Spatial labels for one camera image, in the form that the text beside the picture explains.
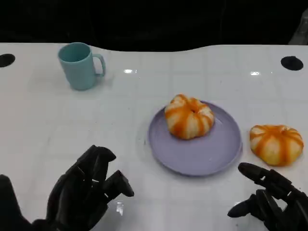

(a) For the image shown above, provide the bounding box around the grey background object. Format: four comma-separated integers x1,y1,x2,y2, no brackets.
288,9,308,45

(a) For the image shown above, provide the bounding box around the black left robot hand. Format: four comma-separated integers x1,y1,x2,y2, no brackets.
45,144,135,231

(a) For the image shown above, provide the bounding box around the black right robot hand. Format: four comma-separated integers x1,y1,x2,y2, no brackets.
227,162,308,231

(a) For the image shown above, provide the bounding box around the lilac plate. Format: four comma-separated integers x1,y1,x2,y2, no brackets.
147,100,243,178

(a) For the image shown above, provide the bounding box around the pale green mug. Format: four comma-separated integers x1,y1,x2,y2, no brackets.
57,42,106,91

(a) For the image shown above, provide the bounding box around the black table grommet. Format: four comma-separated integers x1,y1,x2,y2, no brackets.
0,53,16,68
281,55,304,71

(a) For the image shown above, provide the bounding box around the orange and white bread roll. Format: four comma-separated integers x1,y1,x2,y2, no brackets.
249,124,304,167
164,94,215,140

